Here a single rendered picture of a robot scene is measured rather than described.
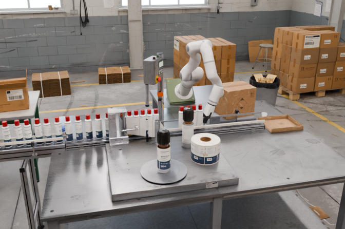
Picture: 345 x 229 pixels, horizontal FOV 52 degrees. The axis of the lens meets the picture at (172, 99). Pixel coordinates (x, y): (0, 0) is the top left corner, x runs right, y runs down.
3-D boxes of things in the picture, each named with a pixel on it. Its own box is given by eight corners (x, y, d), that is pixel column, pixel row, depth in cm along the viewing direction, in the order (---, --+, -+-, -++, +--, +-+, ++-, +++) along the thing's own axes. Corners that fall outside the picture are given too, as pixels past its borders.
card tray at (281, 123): (271, 133, 299) (271, 129, 298) (257, 121, 323) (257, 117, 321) (303, 129, 305) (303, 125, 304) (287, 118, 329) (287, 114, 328)
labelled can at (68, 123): (66, 142, 271) (63, 117, 264) (66, 139, 276) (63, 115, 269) (73, 141, 272) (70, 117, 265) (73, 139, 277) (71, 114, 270)
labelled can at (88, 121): (86, 140, 275) (84, 116, 268) (86, 137, 279) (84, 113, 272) (93, 139, 276) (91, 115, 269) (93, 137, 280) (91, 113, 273)
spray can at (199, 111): (197, 129, 294) (198, 106, 287) (195, 127, 298) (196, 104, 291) (203, 129, 295) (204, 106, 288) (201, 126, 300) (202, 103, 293)
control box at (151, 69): (143, 83, 277) (142, 60, 271) (152, 78, 292) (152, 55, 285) (155, 85, 274) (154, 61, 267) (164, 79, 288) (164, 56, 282)
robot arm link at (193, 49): (196, 81, 340) (180, 84, 336) (192, 72, 346) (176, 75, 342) (207, 46, 299) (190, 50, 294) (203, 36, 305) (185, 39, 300)
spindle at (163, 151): (158, 174, 227) (157, 133, 217) (155, 167, 235) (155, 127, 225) (172, 172, 229) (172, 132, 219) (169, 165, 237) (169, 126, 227)
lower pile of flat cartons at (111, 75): (98, 84, 702) (97, 74, 694) (98, 77, 751) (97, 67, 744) (131, 82, 715) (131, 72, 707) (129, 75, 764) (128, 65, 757)
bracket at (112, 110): (108, 114, 258) (108, 113, 258) (107, 108, 268) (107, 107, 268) (127, 112, 261) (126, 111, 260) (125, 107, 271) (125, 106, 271)
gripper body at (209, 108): (206, 99, 295) (201, 111, 298) (210, 103, 286) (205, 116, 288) (214, 101, 297) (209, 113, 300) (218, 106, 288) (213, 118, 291)
